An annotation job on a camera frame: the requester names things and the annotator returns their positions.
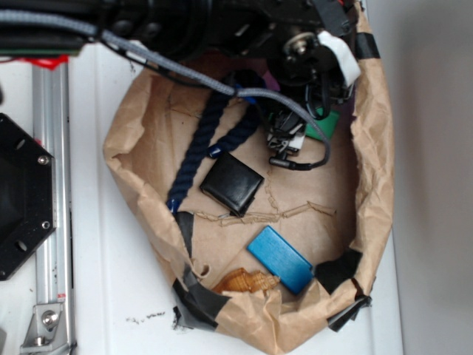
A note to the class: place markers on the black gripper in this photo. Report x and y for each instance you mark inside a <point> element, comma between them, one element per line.
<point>319,64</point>

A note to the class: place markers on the green block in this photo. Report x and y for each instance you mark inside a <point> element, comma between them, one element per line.
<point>327,126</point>

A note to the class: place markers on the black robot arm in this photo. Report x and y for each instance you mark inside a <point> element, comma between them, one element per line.
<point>163,32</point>

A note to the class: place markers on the blue block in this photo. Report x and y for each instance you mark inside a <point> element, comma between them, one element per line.
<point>281,259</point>

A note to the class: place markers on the black square box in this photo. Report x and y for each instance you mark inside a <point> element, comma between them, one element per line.
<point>232,183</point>

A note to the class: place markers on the brown paper bag tray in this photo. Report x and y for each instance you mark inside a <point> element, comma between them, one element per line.
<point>338,216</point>

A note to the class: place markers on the amber plastic shell piece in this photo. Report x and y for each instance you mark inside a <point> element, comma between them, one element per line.
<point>244,281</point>

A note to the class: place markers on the aluminium extrusion rail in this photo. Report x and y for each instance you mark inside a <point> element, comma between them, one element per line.
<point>53,258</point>

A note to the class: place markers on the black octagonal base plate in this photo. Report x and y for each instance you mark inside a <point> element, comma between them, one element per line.
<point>27,207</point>

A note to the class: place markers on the metal corner bracket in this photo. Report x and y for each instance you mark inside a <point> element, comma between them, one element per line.
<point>47,331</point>

